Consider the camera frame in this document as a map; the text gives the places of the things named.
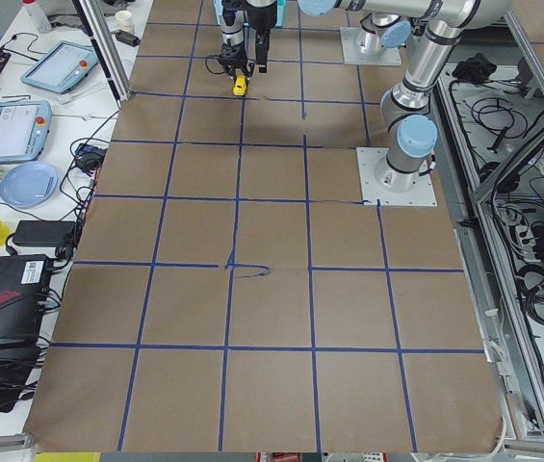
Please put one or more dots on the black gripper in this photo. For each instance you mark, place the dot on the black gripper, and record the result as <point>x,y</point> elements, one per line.
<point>260,19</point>
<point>231,51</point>

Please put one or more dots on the yellow beetle toy car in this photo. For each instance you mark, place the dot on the yellow beetle toy car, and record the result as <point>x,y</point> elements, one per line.
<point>240,86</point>

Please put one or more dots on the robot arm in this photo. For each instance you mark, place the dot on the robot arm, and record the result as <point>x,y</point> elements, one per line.
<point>232,23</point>
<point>412,134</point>

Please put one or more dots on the light blue plastic bin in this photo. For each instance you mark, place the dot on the light blue plastic bin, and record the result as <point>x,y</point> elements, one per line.
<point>281,5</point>

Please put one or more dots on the black power adapter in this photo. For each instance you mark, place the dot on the black power adapter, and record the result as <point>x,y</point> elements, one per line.
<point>127,38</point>

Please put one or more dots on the white paper cup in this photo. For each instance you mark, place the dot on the white paper cup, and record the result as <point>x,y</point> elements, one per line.
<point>125,21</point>

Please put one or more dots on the upper teach pendant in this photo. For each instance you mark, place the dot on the upper teach pendant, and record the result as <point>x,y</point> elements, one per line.
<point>62,68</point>

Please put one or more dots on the teach pendant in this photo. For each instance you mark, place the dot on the teach pendant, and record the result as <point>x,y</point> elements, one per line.
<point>24,127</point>
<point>62,68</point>

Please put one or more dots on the lower teach pendant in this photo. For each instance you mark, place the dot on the lower teach pendant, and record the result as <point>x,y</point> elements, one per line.
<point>24,127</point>

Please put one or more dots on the blue plate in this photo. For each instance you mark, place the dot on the blue plate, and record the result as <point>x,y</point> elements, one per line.
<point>29,184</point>

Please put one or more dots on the large black power brick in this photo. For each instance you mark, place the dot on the large black power brick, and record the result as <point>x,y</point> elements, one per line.
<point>43,233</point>

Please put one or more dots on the black laptop computer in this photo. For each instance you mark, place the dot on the black laptop computer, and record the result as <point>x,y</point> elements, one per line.
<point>24,287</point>

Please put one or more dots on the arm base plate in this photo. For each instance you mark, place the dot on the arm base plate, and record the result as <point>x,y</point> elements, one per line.
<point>364,48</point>
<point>381,185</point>

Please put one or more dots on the aluminium frame post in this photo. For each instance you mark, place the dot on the aluminium frame post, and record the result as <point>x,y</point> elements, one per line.
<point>96,28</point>

